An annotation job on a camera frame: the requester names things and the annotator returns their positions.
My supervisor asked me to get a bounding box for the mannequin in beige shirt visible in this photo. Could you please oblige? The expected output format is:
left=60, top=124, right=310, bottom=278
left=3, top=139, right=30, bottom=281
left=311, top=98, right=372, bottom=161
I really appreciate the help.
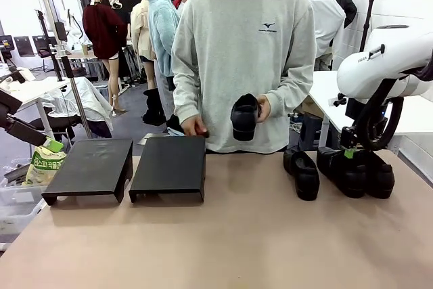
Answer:
left=130, top=0, right=157, bottom=92

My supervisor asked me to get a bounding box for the mannequin in light blue fleece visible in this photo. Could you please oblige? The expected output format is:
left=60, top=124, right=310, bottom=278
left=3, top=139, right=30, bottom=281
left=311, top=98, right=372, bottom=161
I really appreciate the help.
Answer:
left=147, top=0, right=181, bottom=124

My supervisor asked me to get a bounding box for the person's right hand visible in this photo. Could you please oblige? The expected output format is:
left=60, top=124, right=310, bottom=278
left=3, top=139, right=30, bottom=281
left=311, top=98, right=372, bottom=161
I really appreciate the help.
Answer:
left=184, top=116, right=208, bottom=136

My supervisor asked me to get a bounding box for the person's left forearm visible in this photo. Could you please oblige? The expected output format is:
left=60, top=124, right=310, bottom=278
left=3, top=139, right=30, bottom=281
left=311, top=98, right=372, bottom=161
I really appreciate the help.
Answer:
left=267, top=68, right=317, bottom=114

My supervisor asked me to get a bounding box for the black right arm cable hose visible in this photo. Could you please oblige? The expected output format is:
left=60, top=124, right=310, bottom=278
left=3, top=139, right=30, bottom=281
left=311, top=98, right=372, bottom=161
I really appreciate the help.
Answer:
left=355, top=79, right=405, bottom=151

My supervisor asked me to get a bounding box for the thin black tripod stand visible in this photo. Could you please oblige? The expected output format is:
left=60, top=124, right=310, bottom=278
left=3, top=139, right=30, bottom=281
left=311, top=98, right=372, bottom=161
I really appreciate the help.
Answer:
left=36, top=9, right=65, bottom=82

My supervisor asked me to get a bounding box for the white draped cloth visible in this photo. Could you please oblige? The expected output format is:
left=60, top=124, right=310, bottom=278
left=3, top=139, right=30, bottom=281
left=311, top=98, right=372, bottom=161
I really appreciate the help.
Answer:
left=50, top=76, right=114, bottom=131

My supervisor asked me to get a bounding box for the tall black tripod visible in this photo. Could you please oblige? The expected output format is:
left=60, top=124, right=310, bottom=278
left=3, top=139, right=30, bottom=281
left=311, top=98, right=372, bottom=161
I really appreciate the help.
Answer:
left=359, top=0, right=378, bottom=53

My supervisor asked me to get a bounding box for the person's left hand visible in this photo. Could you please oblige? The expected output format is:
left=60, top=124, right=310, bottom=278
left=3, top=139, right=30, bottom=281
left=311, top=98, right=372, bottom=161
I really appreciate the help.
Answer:
left=256, top=95, right=272, bottom=123

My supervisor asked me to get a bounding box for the slanted metal pole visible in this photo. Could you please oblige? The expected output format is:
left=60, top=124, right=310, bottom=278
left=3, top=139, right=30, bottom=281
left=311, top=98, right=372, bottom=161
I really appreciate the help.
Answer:
left=33, top=0, right=93, bottom=139

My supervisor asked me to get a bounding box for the black boots pair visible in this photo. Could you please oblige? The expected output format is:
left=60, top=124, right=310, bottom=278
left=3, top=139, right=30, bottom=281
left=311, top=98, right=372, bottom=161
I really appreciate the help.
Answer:
left=141, top=87, right=167, bottom=127

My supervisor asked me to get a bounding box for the clear plastic storage bin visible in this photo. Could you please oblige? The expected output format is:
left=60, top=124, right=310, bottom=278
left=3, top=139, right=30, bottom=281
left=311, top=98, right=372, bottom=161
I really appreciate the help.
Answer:
left=0, top=180, right=47, bottom=236

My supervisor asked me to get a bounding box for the person in grey sweatshirt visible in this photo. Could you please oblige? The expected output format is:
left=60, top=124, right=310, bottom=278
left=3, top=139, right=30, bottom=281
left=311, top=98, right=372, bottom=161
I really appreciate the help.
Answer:
left=170, top=0, right=319, bottom=154

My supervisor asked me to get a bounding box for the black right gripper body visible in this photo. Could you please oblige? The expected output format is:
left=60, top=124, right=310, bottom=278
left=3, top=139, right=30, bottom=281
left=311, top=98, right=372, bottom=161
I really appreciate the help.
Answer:
left=340, top=125, right=360, bottom=151

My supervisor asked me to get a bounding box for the person's right forearm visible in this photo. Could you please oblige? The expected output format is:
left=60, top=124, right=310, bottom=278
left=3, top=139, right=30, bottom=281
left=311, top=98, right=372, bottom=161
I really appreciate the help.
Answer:
left=171, top=65, right=204, bottom=126

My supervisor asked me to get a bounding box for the mannequin in white shirt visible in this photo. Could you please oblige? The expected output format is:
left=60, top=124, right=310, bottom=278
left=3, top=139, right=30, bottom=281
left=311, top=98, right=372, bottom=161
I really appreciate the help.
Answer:
left=306, top=0, right=346, bottom=72

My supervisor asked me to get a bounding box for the mannequin in red sweater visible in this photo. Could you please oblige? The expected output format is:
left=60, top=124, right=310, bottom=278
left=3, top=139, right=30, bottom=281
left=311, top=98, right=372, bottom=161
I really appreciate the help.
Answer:
left=82, top=0, right=128, bottom=114

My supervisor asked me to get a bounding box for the white work desk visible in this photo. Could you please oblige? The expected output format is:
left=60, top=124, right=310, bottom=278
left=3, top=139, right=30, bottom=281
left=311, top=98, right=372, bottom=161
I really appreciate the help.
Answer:
left=0, top=75, right=70, bottom=141

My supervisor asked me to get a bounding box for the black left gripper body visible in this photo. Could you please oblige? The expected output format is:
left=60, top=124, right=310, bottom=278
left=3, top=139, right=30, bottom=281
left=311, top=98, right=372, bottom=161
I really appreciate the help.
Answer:
left=0, top=112, right=47, bottom=148

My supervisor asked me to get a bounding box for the black box under table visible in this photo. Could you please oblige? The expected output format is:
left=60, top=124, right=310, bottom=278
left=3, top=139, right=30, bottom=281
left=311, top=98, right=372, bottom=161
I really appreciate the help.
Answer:
left=299, top=114, right=325, bottom=151

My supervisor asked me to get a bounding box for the black metal shoe stand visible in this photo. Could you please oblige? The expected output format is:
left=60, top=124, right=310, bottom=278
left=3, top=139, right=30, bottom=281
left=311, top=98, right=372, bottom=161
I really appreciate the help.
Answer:
left=41, top=139, right=134, bottom=206
left=129, top=135, right=207, bottom=204

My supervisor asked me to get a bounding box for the white side table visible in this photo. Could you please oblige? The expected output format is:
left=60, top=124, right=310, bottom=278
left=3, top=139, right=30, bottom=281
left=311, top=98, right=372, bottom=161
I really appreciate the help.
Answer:
left=308, top=70, right=433, bottom=150

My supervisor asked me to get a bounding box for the green and white snack bag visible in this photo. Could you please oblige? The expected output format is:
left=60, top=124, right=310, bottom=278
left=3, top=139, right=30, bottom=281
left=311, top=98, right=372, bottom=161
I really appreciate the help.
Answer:
left=22, top=145, right=68, bottom=187

